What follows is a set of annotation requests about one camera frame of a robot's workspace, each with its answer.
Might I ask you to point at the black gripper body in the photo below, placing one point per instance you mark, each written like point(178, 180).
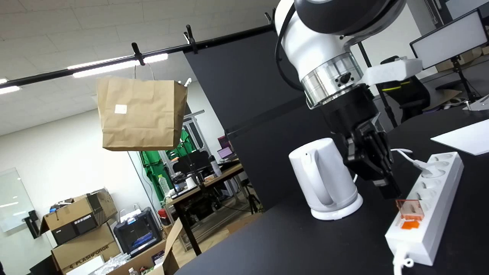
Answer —
point(352, 112)

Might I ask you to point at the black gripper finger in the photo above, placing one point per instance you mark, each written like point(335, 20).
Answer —
point(379, 162)
point(352, 150)

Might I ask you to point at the white power strip orange switch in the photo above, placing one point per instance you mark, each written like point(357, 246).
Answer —
point(433, 203)

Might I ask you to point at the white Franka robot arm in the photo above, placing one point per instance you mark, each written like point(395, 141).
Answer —
point(315, 46)

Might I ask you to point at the white electric kettle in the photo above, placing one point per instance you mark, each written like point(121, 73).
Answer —
point(306, 168)

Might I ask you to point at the black office chair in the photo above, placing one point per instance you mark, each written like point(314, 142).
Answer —
point(413, 99)

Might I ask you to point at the white flat board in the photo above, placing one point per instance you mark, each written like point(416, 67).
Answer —
point(467, 138)

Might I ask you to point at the black backdrop panel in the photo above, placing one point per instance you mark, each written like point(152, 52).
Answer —
point(245, 101)

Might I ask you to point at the black spring clamp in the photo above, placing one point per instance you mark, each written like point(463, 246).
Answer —
point(190, 38)
point(138, 54)
point(269, 17)

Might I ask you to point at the wooden desk black legs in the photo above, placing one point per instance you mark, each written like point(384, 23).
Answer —
point(224, 176)

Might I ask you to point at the black backdrop crossbar pole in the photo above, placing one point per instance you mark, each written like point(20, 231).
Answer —
point(230, 34)

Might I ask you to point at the green cloth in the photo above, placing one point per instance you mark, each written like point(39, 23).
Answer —
point(153, 173)

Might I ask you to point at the brown paper bag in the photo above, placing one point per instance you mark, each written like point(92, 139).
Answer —
point(143, 112)

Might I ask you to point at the open cardboard box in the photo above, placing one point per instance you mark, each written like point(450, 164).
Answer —
point(169, 254)

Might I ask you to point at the black 3D printer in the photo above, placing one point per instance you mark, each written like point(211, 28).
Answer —
point(136, 234)

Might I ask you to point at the ceiling light strip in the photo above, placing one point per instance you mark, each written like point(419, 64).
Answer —
point(117, 64)
point(8, 90)

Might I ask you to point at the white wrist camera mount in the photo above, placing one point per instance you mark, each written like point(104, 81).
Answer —
point(395, 70)

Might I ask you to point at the wall whiteboard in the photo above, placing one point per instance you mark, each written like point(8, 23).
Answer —
point(13, 200)

